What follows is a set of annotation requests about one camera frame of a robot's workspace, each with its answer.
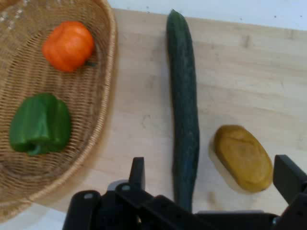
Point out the orange bell pepper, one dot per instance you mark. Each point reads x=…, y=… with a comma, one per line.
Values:
x=68, y=46

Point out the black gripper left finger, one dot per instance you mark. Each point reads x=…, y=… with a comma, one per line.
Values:
x=137, y=172

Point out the green bell pepper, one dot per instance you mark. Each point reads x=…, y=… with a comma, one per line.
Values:
x=39, y=124

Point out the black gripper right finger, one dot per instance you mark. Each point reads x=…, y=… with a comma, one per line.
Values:
x=291, y=182

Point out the yellow-brown potato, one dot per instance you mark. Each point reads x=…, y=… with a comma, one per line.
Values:
x=244, y=160

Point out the light wooden board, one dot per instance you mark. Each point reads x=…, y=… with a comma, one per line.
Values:
x=239, y=83

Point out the woven wicker basket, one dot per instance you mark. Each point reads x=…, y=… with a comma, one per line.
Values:
x=81, y=100

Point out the long dark green cucumber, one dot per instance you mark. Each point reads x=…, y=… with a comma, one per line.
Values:
x=183, y=95

